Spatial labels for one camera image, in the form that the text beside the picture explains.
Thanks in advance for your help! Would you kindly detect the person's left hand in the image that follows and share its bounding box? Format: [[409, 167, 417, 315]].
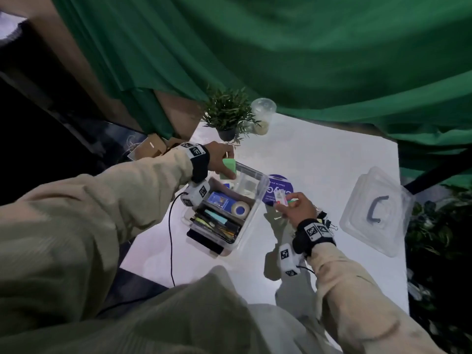
[[204, 141, 236, 180]]

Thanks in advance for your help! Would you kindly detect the person's right hand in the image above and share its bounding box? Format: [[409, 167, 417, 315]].
[[284, 192, 318, 229]]

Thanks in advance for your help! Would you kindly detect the pile of silver paper clips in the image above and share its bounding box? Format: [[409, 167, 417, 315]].
[[316, 206, 339, 235]]

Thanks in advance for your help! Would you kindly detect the blue round card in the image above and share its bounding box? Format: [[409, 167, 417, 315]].
[[262, 174, 295, 207]]

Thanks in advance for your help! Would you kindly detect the clear plastic storage box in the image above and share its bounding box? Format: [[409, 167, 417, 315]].
[[182, 161, 270, 258]]

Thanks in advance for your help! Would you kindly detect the clear tape roll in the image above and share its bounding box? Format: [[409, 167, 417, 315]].
[[231, 201, 251, 219]]

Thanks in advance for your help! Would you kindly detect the teal highlighter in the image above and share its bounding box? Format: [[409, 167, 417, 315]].
[[205, 209, 229, 226]]

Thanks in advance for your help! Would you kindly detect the pile of markers and pens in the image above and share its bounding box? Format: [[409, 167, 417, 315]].
[[190, 209, 242, 244]]

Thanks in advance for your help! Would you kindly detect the person's right forearm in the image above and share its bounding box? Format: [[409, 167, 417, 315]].
[[308, 243, 447, 354]]

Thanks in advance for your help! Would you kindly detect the person's left forearm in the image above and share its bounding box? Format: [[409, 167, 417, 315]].
[[0, 149, 194, 343]]

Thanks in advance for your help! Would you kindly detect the person's beige shirt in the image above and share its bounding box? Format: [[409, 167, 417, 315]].
[[0, 265, 344, 354]]

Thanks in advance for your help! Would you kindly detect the small potted green plant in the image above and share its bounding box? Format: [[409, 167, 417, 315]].
[[201, 86, 261, 144]]

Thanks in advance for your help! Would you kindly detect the clear plastic box lid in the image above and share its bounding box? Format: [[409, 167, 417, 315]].
[[339, 166, 415, 258]]

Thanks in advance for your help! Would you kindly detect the white table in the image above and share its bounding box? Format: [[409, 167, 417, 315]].
[[119, 113, 410, 351]]

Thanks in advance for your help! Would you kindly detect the clear plastic cup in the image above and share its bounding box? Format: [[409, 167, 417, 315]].
[[250, 97, 277, 136]]

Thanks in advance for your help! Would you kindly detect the small open cardboard box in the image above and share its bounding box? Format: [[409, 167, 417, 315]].
[[127, 133, 167, 162]]

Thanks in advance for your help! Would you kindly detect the green fabric curtain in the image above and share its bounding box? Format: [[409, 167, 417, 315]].
[[50, 0, 472, 181]]

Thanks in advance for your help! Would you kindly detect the black metal pole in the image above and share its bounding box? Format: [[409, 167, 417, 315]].
[[404, 149, 472, 196]]

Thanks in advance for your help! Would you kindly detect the leafy green foliage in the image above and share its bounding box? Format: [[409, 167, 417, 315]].
[[405, 184, 472, 354]]

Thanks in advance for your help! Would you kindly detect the left wrist camera with strap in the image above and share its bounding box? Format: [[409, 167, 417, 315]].
[[176, 142, 211, 207]]

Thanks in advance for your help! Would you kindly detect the wrist camera with strap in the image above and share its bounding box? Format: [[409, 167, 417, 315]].
[[176, 142, 211, 207], [278, 218, 337, 278]]

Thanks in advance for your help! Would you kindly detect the right wrist camera with strap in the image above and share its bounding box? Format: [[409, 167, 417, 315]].
[[278, 218, 337, 278]]

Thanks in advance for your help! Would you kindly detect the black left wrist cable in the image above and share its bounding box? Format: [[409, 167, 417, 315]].
[[95, 191, 189, 318]]

